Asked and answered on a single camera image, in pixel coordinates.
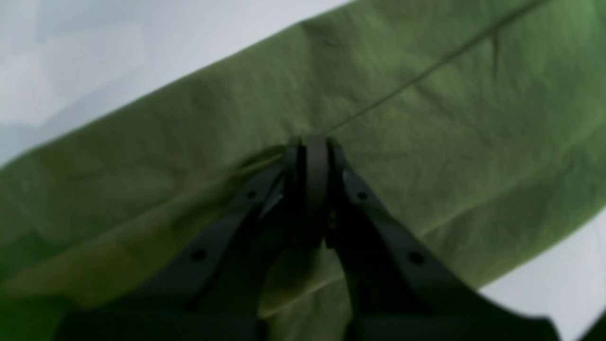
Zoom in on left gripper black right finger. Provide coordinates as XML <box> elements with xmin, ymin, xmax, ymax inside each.
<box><xmin>303</xmin><ymin>136</ymin><xmax>558</xmax><ymax>341</ymax></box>

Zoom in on olive green T-shirt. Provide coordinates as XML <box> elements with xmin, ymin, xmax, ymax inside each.
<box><xmin>1</xmin><ymin>0</ymin><xmax>606</xmax><ymax>341</ymax></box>

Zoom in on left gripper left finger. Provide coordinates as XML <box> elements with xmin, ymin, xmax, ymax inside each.
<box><xmin>54</xmin><ymin>138</ymin><xmax>306</xmax><ymax>341</ymax></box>

